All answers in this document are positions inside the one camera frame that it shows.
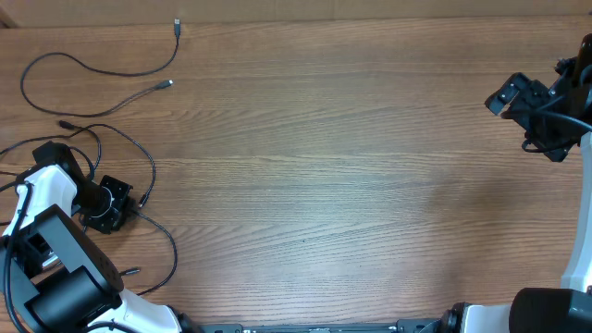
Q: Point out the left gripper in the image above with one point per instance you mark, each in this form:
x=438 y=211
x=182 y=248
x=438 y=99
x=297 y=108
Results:
x=114 y=220

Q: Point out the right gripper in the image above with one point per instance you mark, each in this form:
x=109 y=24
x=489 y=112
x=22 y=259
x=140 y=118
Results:
x=528 y=92

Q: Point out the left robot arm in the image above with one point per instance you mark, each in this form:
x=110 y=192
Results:
x=53 y=276

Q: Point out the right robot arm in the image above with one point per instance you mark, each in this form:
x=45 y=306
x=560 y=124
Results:
x=565 y=307

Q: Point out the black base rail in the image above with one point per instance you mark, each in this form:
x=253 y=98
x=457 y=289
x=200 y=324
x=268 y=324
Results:
x=319 y=327

